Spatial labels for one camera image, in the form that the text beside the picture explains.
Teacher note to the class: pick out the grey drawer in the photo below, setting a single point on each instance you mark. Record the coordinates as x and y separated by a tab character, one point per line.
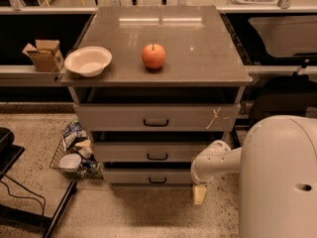
157	117
147	152
147	176

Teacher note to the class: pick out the black stand base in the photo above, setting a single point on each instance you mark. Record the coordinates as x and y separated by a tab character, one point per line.
9	154

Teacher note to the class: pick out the wire basket with items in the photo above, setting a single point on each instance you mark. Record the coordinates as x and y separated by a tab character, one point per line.
74	140

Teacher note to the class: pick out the black office chair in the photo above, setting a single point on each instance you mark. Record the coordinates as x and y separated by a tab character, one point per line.
283	94

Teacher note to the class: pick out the open cardboard box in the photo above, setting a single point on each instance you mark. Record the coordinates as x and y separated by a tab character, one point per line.
45	55

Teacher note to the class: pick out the red apple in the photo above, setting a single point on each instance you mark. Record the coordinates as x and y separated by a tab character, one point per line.
153	56

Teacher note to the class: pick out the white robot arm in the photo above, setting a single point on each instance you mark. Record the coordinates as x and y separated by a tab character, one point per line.
277	168

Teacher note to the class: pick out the white bowl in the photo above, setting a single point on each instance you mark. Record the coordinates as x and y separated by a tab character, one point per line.
88	61

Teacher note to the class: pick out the white plastic lidded container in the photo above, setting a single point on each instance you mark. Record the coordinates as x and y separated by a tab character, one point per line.
70	161

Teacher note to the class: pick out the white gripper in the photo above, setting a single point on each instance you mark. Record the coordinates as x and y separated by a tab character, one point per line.
199	172

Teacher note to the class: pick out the grey drawer cabinet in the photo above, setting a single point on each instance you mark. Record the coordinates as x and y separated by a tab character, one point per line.
202	66

